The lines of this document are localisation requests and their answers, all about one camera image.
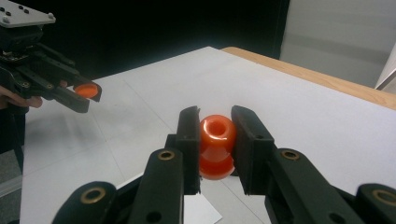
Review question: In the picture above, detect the white wall panel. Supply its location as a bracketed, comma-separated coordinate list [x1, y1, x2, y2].
[279, 0, 396, 89]

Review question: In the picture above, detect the white desk frame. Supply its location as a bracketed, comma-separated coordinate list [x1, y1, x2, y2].
[374, 43, 396, 91]

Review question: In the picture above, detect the white table cover board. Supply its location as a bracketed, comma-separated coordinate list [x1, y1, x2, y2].
[20, 46, 396, 224]

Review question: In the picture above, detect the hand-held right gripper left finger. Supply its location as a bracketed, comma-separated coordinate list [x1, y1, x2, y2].
[164, 105, 202, 196]

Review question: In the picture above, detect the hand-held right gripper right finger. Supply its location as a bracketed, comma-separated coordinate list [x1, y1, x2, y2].
[231, 105, 277, 196]

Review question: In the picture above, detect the orange stamp cap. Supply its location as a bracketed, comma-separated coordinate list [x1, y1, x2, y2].
[73, 82, 100, 100]

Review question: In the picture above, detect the orange stamp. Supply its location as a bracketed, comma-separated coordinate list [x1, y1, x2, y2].
[198, 114, 237, 181]

